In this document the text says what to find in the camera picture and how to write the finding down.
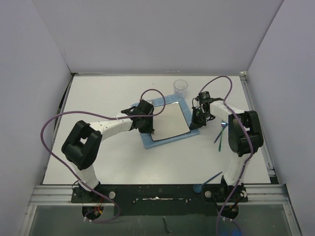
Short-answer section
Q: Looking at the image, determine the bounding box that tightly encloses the blue grid placemat cloth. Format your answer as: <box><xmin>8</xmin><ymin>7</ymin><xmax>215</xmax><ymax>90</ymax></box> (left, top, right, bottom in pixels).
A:
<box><xmin>140</xmin><ymin>95</ymin><xmax>200</xmax><ymax>149</ymax></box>

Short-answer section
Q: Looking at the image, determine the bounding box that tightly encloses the square white plate dark rim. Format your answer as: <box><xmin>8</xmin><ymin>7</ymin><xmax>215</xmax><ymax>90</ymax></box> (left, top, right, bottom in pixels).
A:
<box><xmin>151</xmin><ymin>102</ymin><xmax>190</xmax><ymax>142</ymax></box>

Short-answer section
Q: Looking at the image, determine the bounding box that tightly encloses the clear drinking glass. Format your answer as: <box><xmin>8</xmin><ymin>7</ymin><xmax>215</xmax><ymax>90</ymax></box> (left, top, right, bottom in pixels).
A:
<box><xmin>173</xmin><ymin>79</ymin><xmax>188</xmax><ymax>98</ymax></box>

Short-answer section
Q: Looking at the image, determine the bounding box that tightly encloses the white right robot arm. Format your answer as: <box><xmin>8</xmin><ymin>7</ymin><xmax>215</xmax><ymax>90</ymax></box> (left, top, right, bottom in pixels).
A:
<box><xmin>189</xmin><ymin>91</ymin><xmax>264</xmax><ymax>201</ymax></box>

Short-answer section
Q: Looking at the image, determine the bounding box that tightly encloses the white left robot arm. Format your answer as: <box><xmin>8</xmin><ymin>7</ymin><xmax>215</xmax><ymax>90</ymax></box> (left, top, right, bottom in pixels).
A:
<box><xmin>62</xmin><ymin>100</ymin><xmax>154</xmax><ymax>202</ymax></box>

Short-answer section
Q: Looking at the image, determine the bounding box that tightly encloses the dark blue knife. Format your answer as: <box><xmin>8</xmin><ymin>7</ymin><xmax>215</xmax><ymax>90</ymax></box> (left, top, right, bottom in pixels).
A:
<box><xmin>214</xmin><ymin>127</ymin><xmax>225</xmax><ymax>143</ymax></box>

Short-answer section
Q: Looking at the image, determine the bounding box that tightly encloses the blue plastic spoon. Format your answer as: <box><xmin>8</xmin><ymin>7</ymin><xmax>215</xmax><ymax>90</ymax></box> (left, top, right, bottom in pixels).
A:
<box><xmin>193</xmin><ymin>172</ymin><xmax>222</xmax><ymax>193</ymax></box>

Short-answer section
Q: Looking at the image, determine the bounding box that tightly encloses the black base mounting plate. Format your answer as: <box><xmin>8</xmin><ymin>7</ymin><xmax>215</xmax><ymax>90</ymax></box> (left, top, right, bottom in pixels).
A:
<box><xmin>71</xmin><ymin>184</ymin><xmax>248</xmax><ymax>220</ymax></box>

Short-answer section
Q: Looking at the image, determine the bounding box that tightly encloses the aluminium table frame rail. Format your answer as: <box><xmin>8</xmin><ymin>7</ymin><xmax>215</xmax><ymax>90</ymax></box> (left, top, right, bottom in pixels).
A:
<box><xmin>240</xmin><ymin>71</ymin><xmax>303</xmax><ymax>236</ymax></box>

